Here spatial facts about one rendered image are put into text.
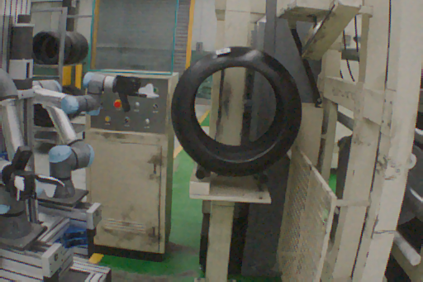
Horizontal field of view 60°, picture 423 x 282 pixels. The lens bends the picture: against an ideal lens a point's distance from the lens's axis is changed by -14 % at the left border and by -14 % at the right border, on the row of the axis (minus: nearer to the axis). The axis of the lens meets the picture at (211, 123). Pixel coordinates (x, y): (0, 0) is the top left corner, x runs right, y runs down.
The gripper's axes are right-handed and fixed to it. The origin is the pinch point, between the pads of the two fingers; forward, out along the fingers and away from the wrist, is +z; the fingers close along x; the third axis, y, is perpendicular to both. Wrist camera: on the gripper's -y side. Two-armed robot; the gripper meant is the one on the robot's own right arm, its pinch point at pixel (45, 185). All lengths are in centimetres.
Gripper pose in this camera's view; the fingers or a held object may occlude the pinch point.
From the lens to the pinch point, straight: 116.1
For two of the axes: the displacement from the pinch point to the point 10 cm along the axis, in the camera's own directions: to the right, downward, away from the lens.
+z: 8.5, 1.5, -5.0
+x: -5.0, -0.2, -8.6
